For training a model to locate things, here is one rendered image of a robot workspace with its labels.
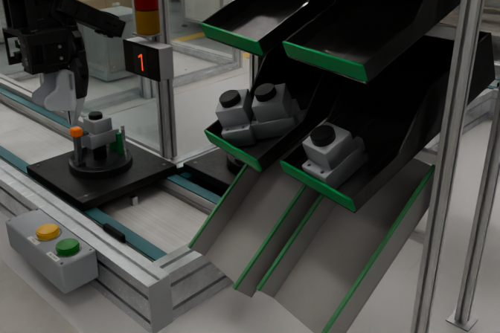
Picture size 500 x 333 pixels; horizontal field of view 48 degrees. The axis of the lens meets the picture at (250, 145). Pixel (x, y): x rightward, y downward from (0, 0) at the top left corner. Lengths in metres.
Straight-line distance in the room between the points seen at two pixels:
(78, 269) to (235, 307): 0.28
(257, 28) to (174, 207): 0.57
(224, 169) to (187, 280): 0.34
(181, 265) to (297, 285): 0.23
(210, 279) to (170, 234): 0.15
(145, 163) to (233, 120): 0.53
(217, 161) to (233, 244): 0.41
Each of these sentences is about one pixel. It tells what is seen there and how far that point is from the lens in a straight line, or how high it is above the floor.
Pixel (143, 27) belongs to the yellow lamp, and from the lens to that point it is 1.21.
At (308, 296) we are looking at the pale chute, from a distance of 0.82.
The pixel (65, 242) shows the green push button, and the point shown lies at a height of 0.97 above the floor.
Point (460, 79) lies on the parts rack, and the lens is 0.70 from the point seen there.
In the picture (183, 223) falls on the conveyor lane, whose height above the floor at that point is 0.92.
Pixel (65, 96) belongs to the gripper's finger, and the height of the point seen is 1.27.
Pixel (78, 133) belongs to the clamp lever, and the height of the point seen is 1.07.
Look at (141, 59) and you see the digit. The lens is 1.23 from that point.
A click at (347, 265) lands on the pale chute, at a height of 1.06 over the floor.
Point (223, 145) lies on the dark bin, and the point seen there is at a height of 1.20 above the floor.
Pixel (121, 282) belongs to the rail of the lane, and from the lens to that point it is 1.01.
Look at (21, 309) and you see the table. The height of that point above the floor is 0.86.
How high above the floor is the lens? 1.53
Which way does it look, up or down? 24 degrees down
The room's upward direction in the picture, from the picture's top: straight up
